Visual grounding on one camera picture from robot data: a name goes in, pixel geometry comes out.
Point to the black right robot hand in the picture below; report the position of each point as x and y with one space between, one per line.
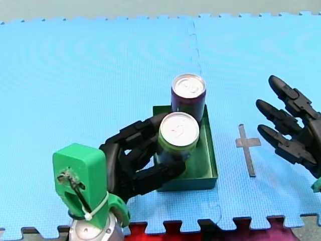
308 140

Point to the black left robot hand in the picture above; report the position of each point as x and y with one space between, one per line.
120 170

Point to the green drink can dark band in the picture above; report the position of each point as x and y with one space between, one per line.
179 129

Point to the dark purple drink can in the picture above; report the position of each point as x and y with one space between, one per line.
188 104

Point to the shallow green tray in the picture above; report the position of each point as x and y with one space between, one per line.
203 165

